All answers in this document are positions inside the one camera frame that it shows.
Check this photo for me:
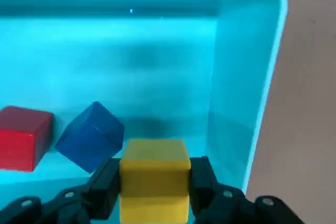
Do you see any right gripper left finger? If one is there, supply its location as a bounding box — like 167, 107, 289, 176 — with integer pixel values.
0, 156, 122, 224

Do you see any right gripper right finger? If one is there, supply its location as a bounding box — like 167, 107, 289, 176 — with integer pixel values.
188, 155, 307, 224

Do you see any yellow cube block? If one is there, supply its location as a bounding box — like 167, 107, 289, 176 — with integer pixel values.
119, 139, 192, 224

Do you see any blue cube block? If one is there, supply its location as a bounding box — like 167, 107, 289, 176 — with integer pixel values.
54, 101, 125, 174

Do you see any red cube block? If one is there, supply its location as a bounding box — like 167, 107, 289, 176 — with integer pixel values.
0, 105, 55, 173

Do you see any cyan plastic box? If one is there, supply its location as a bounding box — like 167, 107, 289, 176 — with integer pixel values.
0, 0, 289, 224

